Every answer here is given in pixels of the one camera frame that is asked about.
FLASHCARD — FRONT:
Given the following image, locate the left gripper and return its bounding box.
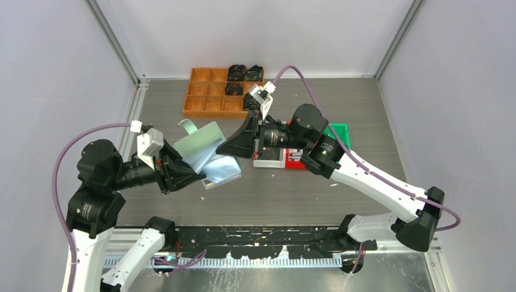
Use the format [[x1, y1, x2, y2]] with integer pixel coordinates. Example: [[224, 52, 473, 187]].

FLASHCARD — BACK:
[[110, 137, 207, 192]]

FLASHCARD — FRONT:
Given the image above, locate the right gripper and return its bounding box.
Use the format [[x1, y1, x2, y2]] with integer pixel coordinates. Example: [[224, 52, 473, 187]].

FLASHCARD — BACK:
[[216, 110, 309, 161]]

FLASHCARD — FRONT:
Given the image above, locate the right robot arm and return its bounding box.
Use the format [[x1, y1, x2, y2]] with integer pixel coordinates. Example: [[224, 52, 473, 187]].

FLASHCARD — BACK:
[[217, 103, 445, 252]]

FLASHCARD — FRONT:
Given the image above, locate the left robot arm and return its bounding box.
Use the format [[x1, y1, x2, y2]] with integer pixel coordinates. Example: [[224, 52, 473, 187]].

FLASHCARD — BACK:
[[65, 139, 206, 291]]

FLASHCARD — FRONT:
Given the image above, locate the white bin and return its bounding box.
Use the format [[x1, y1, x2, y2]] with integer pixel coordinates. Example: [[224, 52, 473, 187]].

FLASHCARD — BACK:
[[253, 148, 287, 169]]

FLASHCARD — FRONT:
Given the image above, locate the black rolled item front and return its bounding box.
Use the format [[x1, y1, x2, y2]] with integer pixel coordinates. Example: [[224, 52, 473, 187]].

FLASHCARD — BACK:
[[243, 93, 260, 111]]

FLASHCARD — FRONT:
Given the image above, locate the black rolled item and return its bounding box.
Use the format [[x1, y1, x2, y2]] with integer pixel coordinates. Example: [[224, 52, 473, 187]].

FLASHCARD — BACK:
[[243, 93, 260, 111], [225, 82, 243, 96], [226, 64, 248, 82], [245, 64, 263, 82]]

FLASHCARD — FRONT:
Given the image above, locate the red bin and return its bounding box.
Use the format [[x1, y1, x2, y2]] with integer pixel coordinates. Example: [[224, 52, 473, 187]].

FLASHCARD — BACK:
[[284, 120, 319, 171]]

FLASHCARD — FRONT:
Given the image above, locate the black rolled item middle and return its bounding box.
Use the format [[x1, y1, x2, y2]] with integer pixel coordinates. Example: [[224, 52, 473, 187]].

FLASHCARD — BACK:
[[225, 82, 243, 96]]

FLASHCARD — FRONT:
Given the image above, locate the orange compartment tray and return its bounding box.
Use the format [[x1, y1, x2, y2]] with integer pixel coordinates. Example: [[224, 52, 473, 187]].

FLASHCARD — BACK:
[[182, 66, 265, 119]]

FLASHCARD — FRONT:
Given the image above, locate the black rolled item back left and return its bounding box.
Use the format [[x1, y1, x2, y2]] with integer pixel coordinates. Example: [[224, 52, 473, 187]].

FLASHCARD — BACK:
[[226, 64, 248, 82]]

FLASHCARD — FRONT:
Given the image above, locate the black rolled item back right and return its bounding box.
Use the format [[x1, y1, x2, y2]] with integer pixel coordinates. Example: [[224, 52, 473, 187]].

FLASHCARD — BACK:
[[245, 64, 263, 82]]

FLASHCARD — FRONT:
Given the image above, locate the green bin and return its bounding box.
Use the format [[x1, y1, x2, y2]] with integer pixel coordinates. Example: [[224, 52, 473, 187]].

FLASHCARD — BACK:
[[324, 123, 351, 152]]

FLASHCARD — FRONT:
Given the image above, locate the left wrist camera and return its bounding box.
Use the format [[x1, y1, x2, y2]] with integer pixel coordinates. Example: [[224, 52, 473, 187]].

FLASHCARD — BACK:
[[136, 128, 164, 170]]

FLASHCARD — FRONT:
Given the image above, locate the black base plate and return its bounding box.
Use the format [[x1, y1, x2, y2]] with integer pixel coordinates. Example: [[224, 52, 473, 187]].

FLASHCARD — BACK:
[[157, 226, 378, 260]]

